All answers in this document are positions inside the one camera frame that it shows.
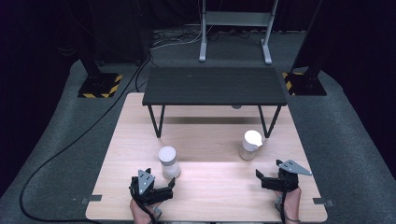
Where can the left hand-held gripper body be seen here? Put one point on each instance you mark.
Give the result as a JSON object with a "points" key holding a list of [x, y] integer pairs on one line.
{"points": [[144, 183]]}

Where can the black shelf with metal legs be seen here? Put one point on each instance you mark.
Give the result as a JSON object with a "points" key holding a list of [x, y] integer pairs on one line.
{"points": [[214, 85]]}

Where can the black stand with striped base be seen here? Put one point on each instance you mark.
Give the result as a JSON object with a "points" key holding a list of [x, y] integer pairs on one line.
{"points": [[99, 85], [306, 84]]}

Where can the grey metal stand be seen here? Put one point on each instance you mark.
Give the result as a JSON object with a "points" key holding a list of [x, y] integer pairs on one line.
{"points": [[236, 18]]}

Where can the person's left hand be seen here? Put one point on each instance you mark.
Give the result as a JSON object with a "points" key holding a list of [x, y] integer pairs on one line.
{"points": [[140, 214]]}

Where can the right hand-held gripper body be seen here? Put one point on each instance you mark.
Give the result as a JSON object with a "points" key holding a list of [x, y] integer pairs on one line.
{"points": [[288, 182]]}

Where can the grey tape marker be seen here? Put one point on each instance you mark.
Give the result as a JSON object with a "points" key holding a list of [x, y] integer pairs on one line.
{"points": [[91, 199], [323, 202]]}

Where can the clear jar with spouted white lid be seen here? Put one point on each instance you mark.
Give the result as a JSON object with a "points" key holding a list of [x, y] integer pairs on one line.
{"points": [[250, 144]]}

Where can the person's right hand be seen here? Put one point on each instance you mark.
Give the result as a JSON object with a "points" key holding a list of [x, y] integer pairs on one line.
{"points": [[292, 205]]}

